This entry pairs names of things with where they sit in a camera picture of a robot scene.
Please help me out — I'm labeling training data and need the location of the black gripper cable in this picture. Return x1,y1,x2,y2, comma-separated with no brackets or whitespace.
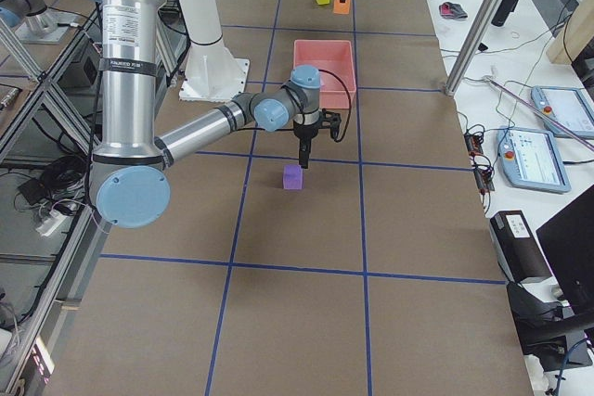
317,69,354,143

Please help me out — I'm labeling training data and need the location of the dark cloth with pink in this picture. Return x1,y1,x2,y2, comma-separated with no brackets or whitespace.
438,2,468,20

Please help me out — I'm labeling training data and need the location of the orange foam block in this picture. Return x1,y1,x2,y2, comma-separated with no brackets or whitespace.
333,0,352,15

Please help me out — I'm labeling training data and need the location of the black monitor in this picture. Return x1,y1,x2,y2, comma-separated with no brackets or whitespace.
536,186,593,313

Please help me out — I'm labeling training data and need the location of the near blue teach pendant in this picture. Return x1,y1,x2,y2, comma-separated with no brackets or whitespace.
497,127,571,194

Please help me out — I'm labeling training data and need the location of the far blue teach pendant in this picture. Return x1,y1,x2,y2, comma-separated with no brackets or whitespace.
531,86,593,139

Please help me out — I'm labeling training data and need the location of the purple foam block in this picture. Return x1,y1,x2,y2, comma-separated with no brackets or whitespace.
282,164,303,190

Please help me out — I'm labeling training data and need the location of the pink plastic bin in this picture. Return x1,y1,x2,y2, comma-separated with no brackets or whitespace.
293,39,356,109

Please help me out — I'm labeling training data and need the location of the blue teach pendant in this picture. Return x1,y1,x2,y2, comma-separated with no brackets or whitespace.
497,127,571,194
531,86,593,139

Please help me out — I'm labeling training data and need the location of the aluminium frame post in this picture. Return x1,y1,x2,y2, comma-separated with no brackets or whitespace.
444,0,502,96

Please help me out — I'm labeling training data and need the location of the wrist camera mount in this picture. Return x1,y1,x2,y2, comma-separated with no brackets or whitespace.
320,109,342,143

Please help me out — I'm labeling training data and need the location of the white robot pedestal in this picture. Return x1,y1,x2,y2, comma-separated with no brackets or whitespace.
178,0,250,102

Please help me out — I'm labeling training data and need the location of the black water bottle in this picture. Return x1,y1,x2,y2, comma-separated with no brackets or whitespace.
491,0,519,27

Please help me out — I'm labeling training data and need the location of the black power box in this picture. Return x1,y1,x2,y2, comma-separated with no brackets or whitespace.
489,210,552,284

